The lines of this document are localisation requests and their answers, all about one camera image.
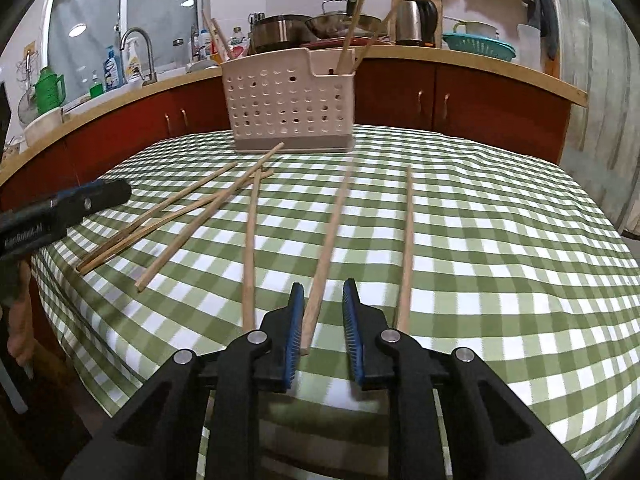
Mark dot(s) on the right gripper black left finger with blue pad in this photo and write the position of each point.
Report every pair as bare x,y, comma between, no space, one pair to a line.
277,368

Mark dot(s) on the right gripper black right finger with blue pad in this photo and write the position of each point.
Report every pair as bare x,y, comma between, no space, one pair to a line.
372,369

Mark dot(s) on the wooden chopstick crossing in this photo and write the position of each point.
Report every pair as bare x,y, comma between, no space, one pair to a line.
318,285

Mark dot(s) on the wooden chopstick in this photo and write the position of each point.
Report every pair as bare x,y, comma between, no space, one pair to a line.
138,234
248,290
348,37
132,226
405,290

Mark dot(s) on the red kitchen cabinets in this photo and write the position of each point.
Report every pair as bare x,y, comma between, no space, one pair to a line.
454,100

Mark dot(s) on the person's left hand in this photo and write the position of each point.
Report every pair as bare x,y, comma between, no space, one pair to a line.
21,341

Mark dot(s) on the white bowl on counter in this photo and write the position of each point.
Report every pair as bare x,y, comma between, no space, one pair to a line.
43,125

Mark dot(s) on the long wooden chopstick diagonal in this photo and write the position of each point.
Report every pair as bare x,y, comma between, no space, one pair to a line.
185,234

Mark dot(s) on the green plastic jug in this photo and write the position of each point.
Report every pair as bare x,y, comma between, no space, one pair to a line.
50,90

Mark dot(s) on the green white checkered tablecloth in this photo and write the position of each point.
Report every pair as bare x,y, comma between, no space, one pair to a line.
511,259

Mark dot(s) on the blue dish soap bottle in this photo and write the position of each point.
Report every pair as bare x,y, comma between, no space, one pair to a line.
112,70

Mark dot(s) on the white spray bottle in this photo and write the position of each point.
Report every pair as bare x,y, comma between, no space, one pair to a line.
133,68

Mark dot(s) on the pink perforated utensil basket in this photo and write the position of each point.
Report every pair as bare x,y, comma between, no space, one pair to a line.
301,98

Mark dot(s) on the chopstick in basket left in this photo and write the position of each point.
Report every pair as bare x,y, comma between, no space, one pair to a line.
216,32

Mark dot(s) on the chopstick in basket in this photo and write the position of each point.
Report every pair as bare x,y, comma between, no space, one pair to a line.
216,32
380,31

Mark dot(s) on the chopstick in basket right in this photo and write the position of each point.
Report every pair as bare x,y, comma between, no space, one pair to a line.
380,31

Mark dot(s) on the dark rice cooker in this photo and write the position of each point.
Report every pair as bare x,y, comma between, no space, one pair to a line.
279,32

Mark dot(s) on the wooden countertop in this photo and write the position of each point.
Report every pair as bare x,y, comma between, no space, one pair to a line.
516,72

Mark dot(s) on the metal wok with lid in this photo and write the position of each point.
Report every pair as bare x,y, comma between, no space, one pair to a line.
335,24

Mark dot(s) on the teal plastic colander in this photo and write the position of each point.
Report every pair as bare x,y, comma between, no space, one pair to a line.
480,45

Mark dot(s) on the stainless steel electric kettle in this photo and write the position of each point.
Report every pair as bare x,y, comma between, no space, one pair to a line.
416,23

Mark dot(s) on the white enamel pot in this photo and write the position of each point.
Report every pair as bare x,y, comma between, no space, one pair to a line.
474,29

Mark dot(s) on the white plastic container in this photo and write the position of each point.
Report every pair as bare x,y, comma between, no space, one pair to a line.
529,51

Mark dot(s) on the dark hanging cloth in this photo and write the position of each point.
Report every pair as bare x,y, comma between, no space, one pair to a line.
541,14

